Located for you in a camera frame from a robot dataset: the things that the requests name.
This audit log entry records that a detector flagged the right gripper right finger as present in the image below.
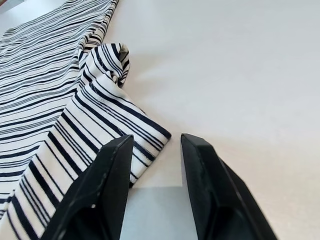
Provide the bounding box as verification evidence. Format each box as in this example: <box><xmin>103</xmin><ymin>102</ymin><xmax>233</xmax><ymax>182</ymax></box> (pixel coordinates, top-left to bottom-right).
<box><xmin>180</xmin><ymin>133</ymin><xmax>279</xmax><ymax>240</ymax></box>

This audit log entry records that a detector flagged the black and white striped T-shirt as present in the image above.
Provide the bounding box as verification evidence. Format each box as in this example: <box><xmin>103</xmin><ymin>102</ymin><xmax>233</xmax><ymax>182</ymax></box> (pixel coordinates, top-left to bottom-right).
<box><xmin>0</xmin><ymin>0</ymin><xmax>173</xmax><ymax>240</ymax></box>

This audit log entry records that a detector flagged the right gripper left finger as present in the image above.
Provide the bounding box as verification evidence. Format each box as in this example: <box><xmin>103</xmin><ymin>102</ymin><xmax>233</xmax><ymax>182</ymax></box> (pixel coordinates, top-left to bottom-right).
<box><xmin>40</xmin><ymin>134</ymin><xmax>135</xmax><ymax>240</ymax></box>

